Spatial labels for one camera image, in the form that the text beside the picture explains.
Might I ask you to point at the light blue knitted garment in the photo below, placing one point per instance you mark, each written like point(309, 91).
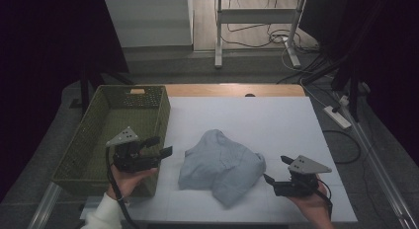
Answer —
point(224, 163)

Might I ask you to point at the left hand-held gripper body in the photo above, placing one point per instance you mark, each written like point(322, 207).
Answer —
point(123, 138)

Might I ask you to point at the white metal stand frame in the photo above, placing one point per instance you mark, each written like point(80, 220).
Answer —
point(257, 15)

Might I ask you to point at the long aluminium rail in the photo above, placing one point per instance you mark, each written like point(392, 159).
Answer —
point(377, 163)

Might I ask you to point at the white panel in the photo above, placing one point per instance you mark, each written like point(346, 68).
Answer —
point(148, 21)

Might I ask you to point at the white power strip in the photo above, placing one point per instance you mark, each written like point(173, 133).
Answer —
point(337, 117)

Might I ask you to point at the short aluminium rail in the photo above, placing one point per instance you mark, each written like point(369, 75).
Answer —
point(46, 204)

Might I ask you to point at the wide black curtain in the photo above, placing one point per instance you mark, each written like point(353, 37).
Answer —
point(39, 58)

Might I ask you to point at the green woven basket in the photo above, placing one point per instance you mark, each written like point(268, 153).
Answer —
point(131, 117)

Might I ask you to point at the black metal stand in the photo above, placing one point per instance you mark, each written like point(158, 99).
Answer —
point(84, 91)

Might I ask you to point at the narrow black curtain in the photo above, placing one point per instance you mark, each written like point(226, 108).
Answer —
point(388, 41)

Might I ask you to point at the person's left hand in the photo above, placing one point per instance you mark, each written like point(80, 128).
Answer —
point(126, 183)

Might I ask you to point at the person's right hand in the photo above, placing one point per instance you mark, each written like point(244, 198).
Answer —
point(314, 209)

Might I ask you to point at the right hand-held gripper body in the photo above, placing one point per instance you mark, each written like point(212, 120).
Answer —
point(306, 165)

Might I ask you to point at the white plug adapter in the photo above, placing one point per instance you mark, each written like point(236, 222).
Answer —
point(344, 100)

